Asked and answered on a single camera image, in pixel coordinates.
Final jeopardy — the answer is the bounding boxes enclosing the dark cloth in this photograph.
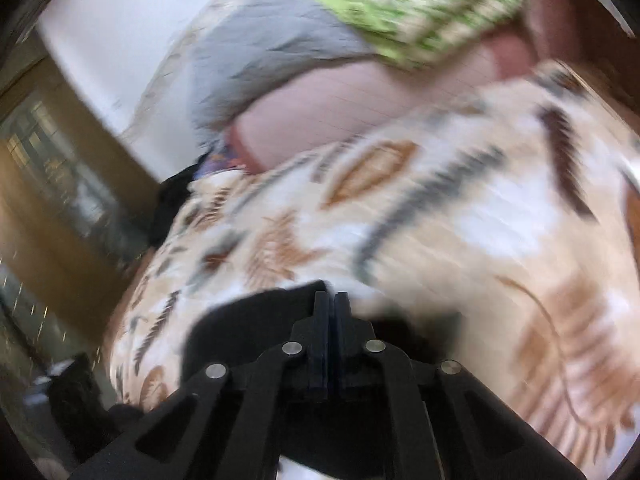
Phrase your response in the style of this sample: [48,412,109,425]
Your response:
[47,355,146,466]

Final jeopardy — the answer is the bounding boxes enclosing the leaf print fleece blanket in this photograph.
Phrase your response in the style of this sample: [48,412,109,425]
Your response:
[107,60,640,480]

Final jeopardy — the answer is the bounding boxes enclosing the wooden door frame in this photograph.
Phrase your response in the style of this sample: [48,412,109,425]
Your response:
[0,55,166,321]

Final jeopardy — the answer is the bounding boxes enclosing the purple packet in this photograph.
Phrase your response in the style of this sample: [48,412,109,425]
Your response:
[197,142,246,178]

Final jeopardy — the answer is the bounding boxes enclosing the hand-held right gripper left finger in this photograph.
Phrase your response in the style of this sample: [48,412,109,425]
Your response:
[70,291,331,480]

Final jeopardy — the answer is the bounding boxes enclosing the green patterned cloth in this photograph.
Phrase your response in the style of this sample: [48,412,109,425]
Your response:
[295,0,538,71]

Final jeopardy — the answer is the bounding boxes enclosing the glass door pane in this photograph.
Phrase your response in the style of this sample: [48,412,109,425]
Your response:
[0,90,146,261]

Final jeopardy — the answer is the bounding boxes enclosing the black garment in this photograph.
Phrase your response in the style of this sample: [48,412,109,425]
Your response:
[150,155,211,248]

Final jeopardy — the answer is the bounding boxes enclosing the grey quilted blanket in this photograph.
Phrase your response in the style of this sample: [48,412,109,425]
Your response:
[187,0,381,136]

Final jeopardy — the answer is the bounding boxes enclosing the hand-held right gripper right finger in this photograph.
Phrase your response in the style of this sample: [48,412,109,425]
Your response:
[334,292,588,480]

